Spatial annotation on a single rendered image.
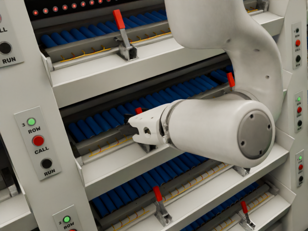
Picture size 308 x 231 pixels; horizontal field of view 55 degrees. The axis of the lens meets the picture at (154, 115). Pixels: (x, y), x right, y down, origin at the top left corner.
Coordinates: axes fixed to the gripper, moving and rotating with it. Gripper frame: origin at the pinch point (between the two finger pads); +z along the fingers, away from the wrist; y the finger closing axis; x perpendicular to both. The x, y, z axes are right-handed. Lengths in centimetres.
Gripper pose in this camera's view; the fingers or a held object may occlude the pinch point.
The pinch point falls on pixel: (137, 118)
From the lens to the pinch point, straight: 63.4
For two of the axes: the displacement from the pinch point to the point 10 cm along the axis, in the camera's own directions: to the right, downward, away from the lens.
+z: -5.0, -0.5, 8.7
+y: 8.2, -3.4, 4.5
